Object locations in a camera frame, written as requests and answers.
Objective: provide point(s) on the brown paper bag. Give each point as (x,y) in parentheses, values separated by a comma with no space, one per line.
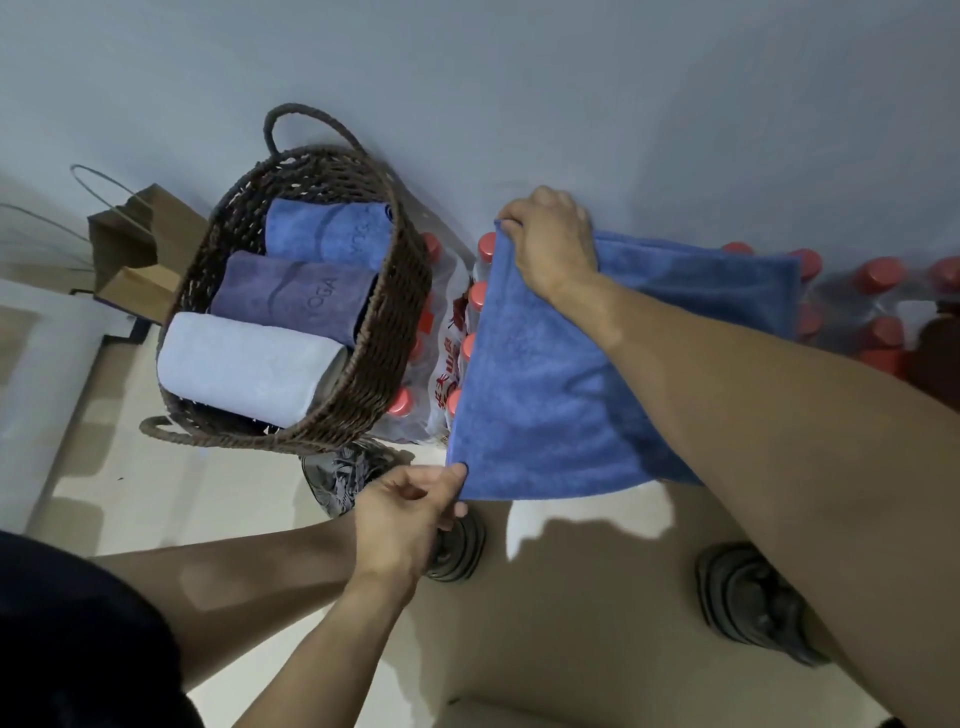
(150,240)

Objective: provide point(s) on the light blue towel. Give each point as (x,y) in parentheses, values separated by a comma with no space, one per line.
(322,232)
(540,397)

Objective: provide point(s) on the cream towel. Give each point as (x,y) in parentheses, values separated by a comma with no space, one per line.
(240,367)

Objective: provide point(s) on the person's right grey shoe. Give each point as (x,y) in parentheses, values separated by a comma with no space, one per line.
(742,600)

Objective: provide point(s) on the person's right hand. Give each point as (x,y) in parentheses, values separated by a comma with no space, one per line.
(551,240)

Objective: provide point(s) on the person's left hand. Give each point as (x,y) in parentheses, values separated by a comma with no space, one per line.
(397,525)

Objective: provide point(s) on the person's left grey shoe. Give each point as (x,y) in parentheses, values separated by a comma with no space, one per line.
(337,480)

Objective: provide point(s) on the brown towel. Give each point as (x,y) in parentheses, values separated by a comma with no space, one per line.
(937,360)

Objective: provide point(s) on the person's left forearm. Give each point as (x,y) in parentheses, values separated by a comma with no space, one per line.
(322,660)

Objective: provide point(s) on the dark grey towel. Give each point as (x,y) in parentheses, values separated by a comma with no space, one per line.
(285,296)

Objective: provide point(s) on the dark brown wicker basket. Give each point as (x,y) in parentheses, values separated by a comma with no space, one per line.
(390,330)

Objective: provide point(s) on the person's right forearm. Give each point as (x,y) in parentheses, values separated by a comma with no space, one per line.
(810,487)

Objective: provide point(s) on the person's grey shoe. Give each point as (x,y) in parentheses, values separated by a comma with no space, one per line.
(742,600)
(337,480)

